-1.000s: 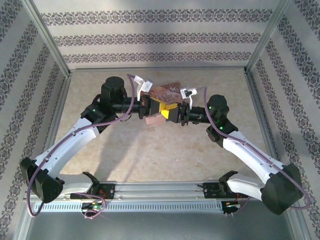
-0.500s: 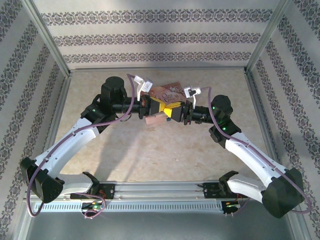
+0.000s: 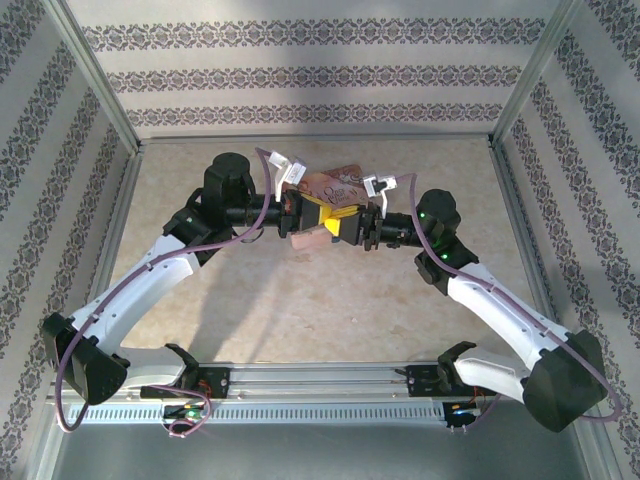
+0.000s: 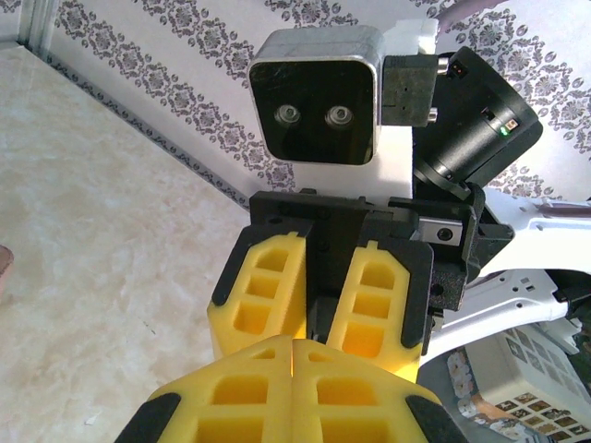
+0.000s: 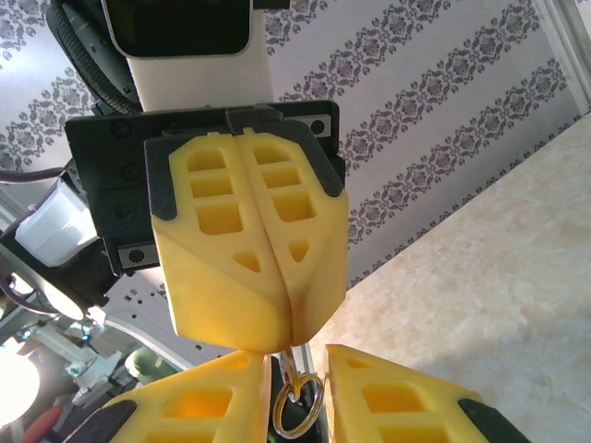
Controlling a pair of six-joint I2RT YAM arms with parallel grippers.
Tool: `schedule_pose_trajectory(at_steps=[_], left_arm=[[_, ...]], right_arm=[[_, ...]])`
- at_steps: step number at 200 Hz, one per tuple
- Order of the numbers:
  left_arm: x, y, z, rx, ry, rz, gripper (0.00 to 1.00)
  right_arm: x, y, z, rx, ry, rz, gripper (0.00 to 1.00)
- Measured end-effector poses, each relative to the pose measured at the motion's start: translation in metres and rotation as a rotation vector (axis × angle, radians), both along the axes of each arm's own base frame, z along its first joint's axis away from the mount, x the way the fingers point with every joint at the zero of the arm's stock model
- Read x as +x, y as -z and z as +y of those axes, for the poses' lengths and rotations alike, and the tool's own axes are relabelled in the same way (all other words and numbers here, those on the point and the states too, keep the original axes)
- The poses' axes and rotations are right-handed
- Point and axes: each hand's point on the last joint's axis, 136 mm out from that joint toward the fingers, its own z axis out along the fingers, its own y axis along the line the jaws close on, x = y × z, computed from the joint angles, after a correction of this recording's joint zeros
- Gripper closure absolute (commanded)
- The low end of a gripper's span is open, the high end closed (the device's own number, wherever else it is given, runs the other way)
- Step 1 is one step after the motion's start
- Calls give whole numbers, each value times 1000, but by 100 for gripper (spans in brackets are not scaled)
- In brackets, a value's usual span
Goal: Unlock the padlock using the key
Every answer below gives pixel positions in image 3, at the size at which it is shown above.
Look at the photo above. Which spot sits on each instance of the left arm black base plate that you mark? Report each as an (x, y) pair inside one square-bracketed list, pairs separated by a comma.
[(220, 382)]

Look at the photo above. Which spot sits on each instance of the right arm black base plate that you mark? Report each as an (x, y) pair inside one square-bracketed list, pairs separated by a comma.
[(422, 382)]

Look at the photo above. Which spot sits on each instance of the pink illustrated tin box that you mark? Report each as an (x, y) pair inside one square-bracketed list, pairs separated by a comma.
[(345, 192)]

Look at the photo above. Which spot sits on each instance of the aluminium frame short rail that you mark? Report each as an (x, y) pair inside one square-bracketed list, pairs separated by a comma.
[(315, 140)]

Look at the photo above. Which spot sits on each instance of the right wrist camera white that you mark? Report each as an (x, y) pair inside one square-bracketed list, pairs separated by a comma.
[(377, 186)]

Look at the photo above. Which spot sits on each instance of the aluminium mounting rail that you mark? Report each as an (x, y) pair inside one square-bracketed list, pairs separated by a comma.
[(310, 380)]

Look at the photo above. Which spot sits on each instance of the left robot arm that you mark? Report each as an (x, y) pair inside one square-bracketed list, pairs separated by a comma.
[(150, 280)]

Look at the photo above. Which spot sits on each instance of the aluminium frame side rail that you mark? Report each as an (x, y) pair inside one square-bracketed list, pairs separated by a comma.
[(515, 200), (123, 200)]

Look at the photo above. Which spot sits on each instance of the grey metal sheet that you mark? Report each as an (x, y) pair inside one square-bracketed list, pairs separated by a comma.
[(320, 450)]

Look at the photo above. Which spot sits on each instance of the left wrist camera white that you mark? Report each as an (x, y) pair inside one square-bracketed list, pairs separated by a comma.
[(290, 170)]

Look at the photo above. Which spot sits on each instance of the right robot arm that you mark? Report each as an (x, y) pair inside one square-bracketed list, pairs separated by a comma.
[(500, 300)]

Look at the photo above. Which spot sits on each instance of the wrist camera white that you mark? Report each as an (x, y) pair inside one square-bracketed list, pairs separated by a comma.
[(290, 170), (377, 186)]

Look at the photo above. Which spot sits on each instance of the aluminium frame post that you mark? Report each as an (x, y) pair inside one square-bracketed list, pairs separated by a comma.
[(533, 75), (103, 87)]

